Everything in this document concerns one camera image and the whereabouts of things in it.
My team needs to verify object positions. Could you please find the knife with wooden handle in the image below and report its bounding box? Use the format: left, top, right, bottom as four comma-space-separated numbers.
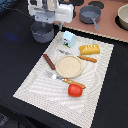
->
58, 49, 97, 63

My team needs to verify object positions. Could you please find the beige bowl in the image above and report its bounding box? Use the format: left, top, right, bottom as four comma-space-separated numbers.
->
118, 4, 128, 30

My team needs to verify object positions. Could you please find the grey frying pan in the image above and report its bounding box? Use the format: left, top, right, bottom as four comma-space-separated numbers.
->
79, 5, 101, 30

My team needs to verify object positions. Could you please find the red toy tomato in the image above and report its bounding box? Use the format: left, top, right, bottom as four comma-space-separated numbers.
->
68, 84, 83, 97

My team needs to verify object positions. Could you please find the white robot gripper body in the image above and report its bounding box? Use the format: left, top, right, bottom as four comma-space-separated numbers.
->
27, 0, 74, 23

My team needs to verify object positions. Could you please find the grey two-handled pot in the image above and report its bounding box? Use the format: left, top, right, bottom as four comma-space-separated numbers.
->
31, 22, 54, 43

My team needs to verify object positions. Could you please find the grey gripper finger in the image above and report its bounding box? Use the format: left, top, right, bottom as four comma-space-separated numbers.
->
58, 22, 63, 30

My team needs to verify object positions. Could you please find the brown toy sausage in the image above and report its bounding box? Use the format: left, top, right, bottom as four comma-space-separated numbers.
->
43, 54, 55, 70

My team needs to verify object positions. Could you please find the beige woven placemat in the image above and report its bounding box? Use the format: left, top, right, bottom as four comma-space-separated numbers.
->
14, 32, 113, 128

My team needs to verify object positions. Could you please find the light blue milk carton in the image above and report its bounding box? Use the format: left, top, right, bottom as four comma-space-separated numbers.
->
62, 31, 76, 48

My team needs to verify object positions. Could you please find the fork with wooden handle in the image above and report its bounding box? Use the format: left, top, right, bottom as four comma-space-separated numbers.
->
46, 71, 86, 89

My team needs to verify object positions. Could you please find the beige round plate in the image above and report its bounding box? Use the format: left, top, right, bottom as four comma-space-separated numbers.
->
55, 55, 83, 78

